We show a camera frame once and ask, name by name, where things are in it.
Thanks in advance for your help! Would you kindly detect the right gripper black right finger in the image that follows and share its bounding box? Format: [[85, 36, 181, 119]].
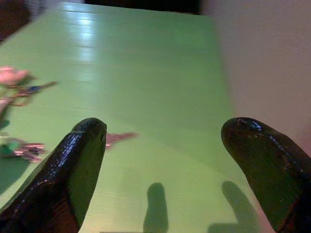
[[220, 116, 311, 233]]

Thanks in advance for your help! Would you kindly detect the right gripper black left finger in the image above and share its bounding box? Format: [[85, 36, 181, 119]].
[[0, 117, 108, 233]]

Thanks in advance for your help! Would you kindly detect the keyring with pale charm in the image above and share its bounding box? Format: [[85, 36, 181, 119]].
[[0, 65, 59, 108]]

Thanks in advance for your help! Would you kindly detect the small silver key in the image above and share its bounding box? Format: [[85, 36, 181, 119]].
[[105, 132, 139, 149]]

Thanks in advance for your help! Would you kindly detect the silver key bunch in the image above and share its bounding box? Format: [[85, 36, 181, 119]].
[[0, 132, 47, 163]]

